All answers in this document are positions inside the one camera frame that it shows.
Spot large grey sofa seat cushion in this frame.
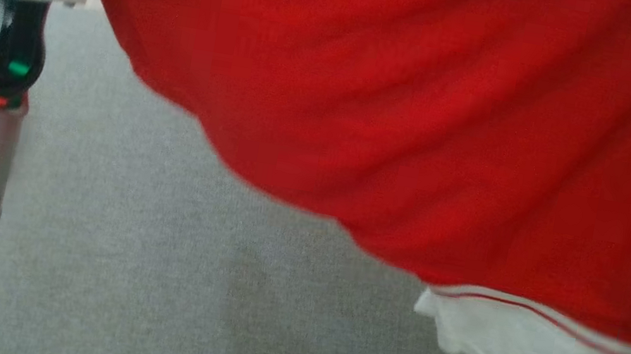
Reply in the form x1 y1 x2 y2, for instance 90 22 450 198
0 0 631 354

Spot red shorts with white trim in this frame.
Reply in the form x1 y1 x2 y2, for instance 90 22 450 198
1 0 631 354

